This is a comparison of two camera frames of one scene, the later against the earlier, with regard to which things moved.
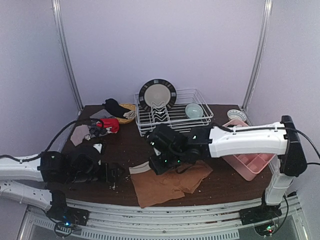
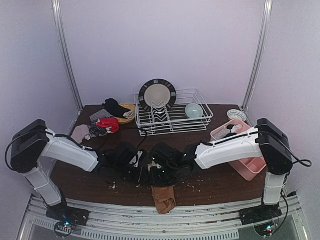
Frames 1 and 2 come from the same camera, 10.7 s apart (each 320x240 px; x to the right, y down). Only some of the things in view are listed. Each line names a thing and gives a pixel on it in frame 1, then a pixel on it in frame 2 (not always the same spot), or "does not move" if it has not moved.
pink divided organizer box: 247,166 does not move
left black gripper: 110,173 -> 139,176
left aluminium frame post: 59,24 does not move
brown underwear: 151,188 -> 164,198
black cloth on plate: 113,106 does not move
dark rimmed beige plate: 157,91 does not move
